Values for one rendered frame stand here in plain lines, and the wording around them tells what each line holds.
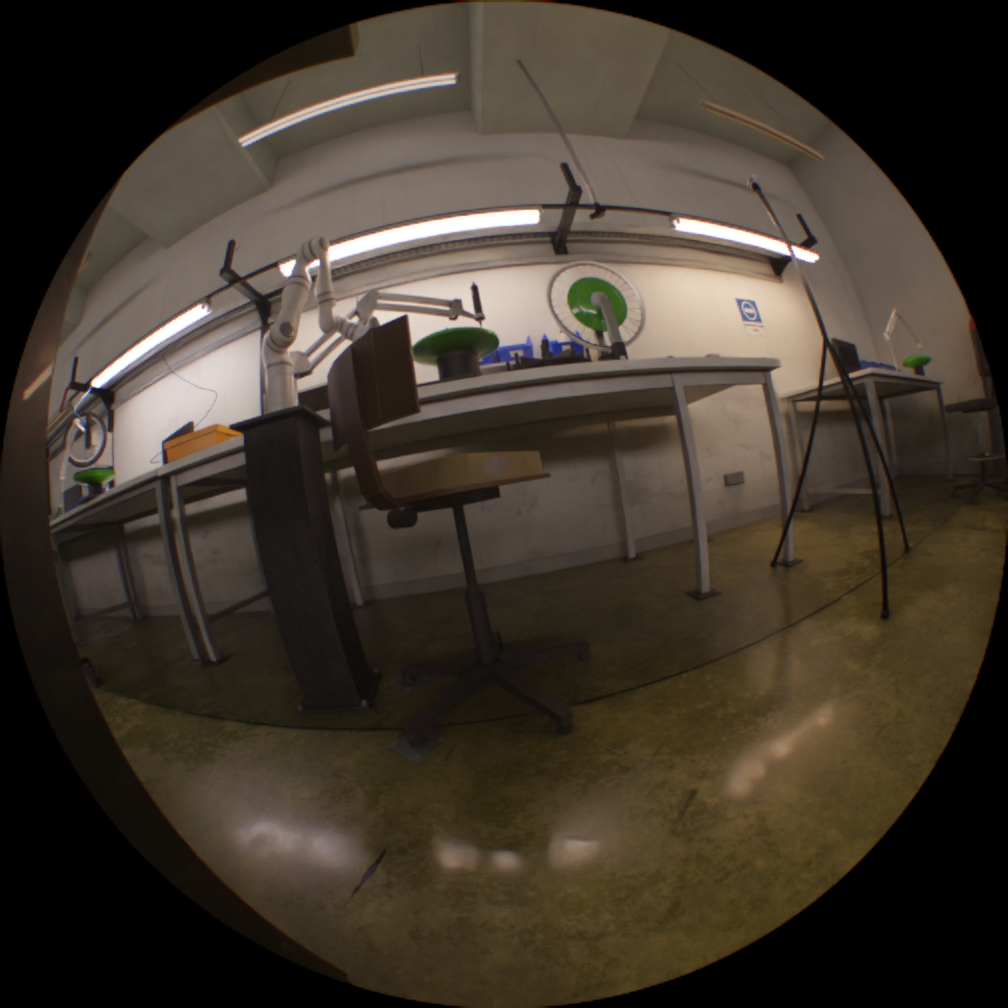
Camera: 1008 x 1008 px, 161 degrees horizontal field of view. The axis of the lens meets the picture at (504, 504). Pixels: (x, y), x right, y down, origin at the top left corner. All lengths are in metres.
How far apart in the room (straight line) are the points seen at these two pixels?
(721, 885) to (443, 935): 0.37
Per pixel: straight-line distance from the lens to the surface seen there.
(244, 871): 0.79
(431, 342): 1.18
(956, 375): 4.72
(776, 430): 1.73
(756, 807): 0.69
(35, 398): 0.30
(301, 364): 1.44
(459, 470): 0.67
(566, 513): 2.14
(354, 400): 0.73
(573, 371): 1.23
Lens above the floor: 0.54
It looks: 3 degrees down
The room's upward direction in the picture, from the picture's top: 10 degrees counter-clockwise
